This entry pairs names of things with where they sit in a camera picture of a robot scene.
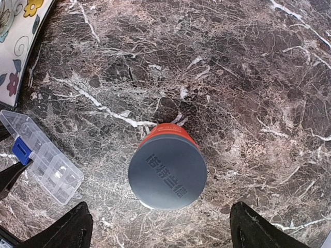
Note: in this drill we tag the square floral ceramic plate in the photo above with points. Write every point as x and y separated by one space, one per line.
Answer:
21 22

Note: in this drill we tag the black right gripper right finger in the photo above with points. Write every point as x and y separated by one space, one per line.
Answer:
249 229

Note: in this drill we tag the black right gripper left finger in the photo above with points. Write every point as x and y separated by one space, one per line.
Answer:
74 229

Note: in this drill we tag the clear plastic pill organizer box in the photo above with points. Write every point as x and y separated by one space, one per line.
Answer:
51 169

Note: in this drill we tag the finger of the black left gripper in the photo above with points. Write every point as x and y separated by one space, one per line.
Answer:
9 176

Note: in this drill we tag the orange bottle with grey lid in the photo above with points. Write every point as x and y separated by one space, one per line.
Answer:
167 171

